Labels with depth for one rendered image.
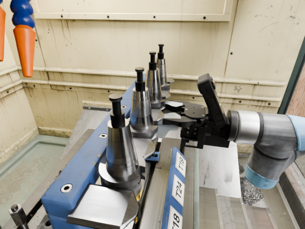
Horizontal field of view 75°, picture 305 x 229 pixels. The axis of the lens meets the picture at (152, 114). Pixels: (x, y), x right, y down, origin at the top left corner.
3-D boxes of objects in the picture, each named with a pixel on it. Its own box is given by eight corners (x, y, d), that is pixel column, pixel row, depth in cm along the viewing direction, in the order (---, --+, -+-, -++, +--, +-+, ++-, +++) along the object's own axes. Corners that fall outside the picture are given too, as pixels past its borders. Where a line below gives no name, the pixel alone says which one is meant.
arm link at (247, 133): (263, 122, 40) (252, 105, 47) (238, 119, 40) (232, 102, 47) (253, 151, 43) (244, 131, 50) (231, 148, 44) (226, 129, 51)
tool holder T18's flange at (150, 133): (127, 125, 40) (126, 115, 39) (157, 125, 40) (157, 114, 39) (124, 144, 35) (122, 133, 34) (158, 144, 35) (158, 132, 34)
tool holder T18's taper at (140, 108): (130, 117, 38) (128, 84, 35) (153, 116, 38) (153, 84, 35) (128, 130, 35) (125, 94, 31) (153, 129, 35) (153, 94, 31)
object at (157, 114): (165, 112, 44) (165, 109, 43) (162, 124, 39) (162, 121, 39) (135, 109, 45) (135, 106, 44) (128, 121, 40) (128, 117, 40)
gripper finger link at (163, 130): (140, 142, 45) (180, 141, 45) (140, 119, 42) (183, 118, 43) (140, 134, 47) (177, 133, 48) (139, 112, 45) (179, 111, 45)
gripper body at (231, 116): (177, 146, 46) (231, 153, 45) (180, 114, 42) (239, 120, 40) (179, 129, 53) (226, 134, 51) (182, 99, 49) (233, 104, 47)
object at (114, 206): (142, 194, 25) (142, 190, 24) (130, 237, 20) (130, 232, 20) (91, 186, 26) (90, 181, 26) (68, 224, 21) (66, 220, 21)
